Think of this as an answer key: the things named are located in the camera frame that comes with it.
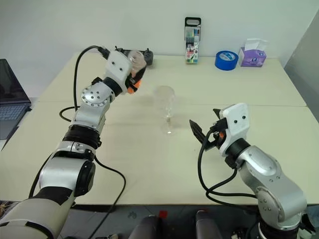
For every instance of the clear wine glass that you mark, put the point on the clear wine glass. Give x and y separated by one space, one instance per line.
165 99

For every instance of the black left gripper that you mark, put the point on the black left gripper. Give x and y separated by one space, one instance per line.
131 81

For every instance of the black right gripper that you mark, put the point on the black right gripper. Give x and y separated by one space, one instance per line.
218 134

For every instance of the grey laptop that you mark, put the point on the grey laptop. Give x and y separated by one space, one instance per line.
11 94

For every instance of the small red object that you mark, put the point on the small red object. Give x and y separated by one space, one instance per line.
163 214

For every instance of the blue tape roll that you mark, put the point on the blue tape roll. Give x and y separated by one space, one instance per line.
226 63

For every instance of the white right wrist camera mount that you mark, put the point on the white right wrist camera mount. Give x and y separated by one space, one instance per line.
236 122

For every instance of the grey partition panel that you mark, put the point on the grey partition panel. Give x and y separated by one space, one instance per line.
305 49

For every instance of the dark rounded shape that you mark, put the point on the dark rounded shape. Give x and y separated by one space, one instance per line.
147 227
207 225

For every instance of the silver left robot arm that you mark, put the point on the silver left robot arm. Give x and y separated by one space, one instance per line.
92 99

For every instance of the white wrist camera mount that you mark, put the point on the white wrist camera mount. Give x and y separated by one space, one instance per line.
117 67
236 122

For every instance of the purple tissue box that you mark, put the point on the purple tissue box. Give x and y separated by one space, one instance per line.
253 58

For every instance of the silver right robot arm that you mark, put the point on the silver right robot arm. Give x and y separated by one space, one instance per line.
266 171

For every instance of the bottle with orange liquid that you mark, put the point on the bottle with orange liquid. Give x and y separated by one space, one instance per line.
136 61

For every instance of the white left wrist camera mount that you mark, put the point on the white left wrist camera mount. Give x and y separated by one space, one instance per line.
117 67

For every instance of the marker pen pack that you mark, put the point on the marker pen pack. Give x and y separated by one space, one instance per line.
192 44

